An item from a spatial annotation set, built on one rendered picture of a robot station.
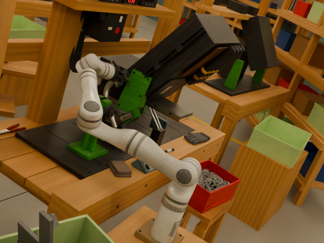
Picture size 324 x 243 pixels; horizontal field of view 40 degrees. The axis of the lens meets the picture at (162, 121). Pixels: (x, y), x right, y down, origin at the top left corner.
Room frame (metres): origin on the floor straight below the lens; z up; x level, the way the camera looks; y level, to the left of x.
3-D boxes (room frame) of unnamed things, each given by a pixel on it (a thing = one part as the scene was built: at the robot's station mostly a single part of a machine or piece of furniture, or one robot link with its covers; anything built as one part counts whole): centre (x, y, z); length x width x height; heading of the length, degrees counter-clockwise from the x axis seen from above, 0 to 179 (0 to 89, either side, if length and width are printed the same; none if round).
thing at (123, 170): (1.75, 0.10, 0.91); 0.10 x 0.08 x 0.03; 35
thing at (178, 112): (2.23, 0.07, 1.11); 0.39 x 0.16 x 0.03; 66
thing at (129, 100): (2.10, 0.17, 1.17); 0.13 x 0.12 x 0.20; 156
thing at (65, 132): (2.19, 0.19, 0.89); 1.10 x 0.42 x 0.02; 156
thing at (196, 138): (2.46, -0.22, 0.91); 0.20 x 0.11 x 0.03; 148
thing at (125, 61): (2.35, 0.28, 1.07); 0.30 x 0.18 x 0.34; 156
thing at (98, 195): (2.08, -0.06, 0.82); 1.50 x 0.14 x 0.15; 156
